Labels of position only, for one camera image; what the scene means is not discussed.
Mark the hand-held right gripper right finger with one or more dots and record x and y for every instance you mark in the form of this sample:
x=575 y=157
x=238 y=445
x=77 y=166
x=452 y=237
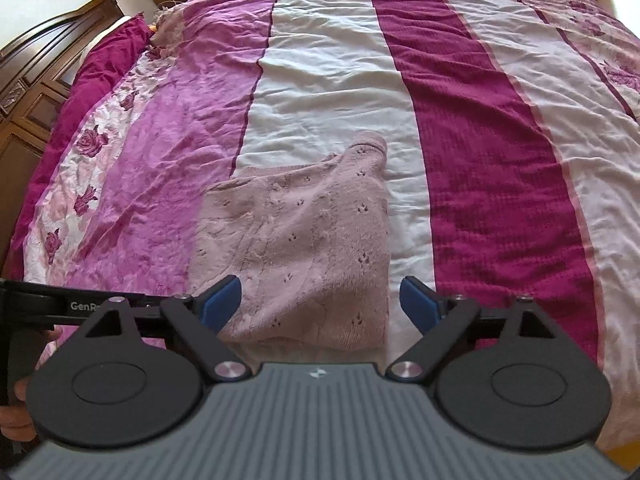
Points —
x=419 y=305

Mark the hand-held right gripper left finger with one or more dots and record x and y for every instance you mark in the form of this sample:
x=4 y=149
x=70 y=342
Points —
x=220 y=305

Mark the pink knit cardigan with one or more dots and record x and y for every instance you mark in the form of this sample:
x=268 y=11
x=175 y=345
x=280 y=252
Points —
x=300 y=240

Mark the person's left hand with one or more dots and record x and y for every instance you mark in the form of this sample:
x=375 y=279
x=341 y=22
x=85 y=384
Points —
x=15 y=422

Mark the pink magenta striped bedspread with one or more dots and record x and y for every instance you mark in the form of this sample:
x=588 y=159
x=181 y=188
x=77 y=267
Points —
x=475 y=160

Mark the carved wooden headboard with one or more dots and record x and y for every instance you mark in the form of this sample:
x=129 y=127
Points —
x=25 y=110

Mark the magenta pillow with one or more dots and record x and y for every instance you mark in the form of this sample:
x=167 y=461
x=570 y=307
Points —
x=100 y=75

